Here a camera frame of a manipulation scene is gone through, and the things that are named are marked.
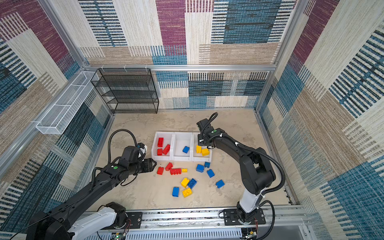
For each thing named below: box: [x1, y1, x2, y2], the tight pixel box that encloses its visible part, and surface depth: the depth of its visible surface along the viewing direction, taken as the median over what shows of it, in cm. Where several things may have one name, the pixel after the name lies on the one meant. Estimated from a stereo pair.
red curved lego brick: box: [165, 162, 173, 171], surface depth 91 cm
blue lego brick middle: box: [206, 169, 215, 178], surface depth 90 cm
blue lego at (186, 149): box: [182, 146, 190, 154], surface depth 99 cm
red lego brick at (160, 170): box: [156, 166, 164, 175], surface depth 91 cm
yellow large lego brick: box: [195, 145, 202, 154], surface depth 97 cm
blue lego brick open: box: [196, 164, 205, 173], surface depth 91 cm
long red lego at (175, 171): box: [170, 168, 182, 175], surface depth 89 cm
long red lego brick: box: [157, 137, 165, 148], surface depth 101 cm
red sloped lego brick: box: [162, 144, 171, 155], surface depth 98 cm
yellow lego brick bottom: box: [181, 177, 190, 188], surface depth 85 cm
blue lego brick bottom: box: [188, 178, 198, 190], surface depth 86 cm
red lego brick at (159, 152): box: [157, 148, 163, 156], surface depth 99 cm
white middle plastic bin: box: [173, 132, 194, 161], surface depth 98 cm
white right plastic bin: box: [192, 132, 213, 162], surface depth 94 cm
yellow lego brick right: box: [201, 148, 210, 157], surface depth 96 cm
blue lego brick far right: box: [215, 179, 225, 189], surface depth 86 cm
